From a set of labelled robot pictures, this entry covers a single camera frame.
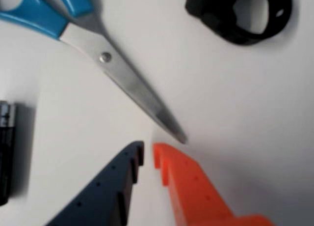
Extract black braided usb cable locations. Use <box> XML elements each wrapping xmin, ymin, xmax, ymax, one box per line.
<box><xmin>185</xmin><ymin>0</ymin><xmax>293</xmax><ymax>47</ymax></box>

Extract blue handled scissors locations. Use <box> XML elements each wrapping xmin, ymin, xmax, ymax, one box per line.
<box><xmin>0</xmin><ymin>0</ymin><xmax>189</xmax><ymax>144</ymax></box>

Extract black cylindrical battery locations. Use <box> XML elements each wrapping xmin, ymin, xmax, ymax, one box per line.
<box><xmin>0</xmin><ymin>100</ymin><xmax>17</xmax><ymax>207</ymax></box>

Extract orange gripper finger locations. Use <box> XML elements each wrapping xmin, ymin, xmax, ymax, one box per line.
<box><xmin>152</xmin><ymin>142</ymin><xmax>277</xmax><ymax>226</ymax></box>

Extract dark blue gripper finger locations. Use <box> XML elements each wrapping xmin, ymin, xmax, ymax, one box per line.
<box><xmin>44</xmin><ymin>141</ymin><xmax>145</xmax><ymax>226</ymax></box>

